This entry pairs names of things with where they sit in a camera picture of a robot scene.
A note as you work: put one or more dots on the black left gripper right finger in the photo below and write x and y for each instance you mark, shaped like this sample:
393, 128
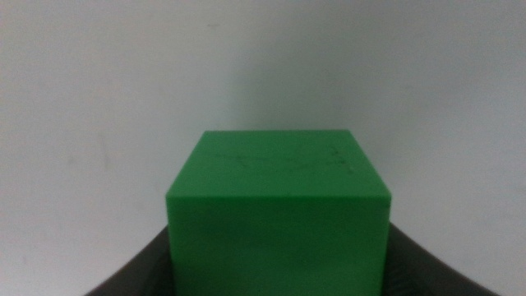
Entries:
423, 271

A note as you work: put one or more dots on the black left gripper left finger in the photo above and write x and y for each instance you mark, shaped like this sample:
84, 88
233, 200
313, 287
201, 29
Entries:
141, 273

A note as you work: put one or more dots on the green cube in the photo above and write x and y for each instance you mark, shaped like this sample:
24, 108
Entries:
279, 214

